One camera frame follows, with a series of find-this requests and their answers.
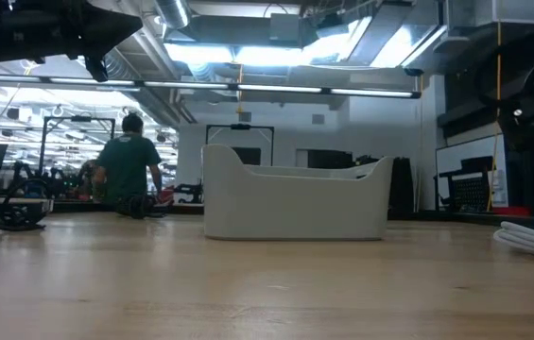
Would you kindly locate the black perforated rack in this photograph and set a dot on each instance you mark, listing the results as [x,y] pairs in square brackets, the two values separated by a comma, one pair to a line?
[470,189]

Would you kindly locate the person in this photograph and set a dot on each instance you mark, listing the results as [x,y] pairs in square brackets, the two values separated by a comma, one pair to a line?
[127,160]

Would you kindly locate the black cabinet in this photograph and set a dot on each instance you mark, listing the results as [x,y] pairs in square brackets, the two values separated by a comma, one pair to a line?
[401,184]

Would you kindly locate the long ceiling light bar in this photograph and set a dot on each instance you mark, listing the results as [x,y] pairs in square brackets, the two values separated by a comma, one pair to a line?
[276,88]

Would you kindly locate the black aluminium table frame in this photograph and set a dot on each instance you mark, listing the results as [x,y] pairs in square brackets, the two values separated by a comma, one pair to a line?
[460,217]

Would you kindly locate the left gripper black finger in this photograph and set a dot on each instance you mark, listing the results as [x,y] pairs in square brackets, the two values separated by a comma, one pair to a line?
[110,26]
[96,68]

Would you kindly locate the black rig frame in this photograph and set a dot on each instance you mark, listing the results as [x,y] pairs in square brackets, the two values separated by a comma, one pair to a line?
[77,119]
[240,126]

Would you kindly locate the round silver air duct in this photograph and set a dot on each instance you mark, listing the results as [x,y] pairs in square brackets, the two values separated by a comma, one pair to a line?
[174,11]

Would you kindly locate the red flat object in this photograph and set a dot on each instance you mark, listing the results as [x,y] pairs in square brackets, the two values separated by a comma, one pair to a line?
[512,211]

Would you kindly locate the light grey plastic bin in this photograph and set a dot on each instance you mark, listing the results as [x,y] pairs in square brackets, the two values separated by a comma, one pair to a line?
[295,203]

